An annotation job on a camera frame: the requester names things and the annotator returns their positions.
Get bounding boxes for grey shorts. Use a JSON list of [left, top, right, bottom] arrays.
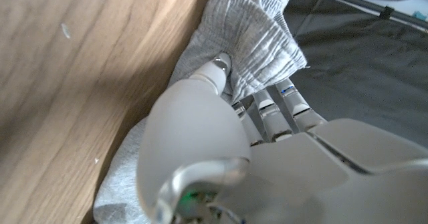
[[93, 0, 308, 224]]

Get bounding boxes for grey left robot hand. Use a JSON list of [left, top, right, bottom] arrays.
[[136, 51, 428, 224]]

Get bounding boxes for black backdrop curtain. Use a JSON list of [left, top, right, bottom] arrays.
[[284, 0, 428, 148]]

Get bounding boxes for black backdrop stand pole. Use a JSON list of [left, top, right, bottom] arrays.
[[296, 0, 428, 33]]

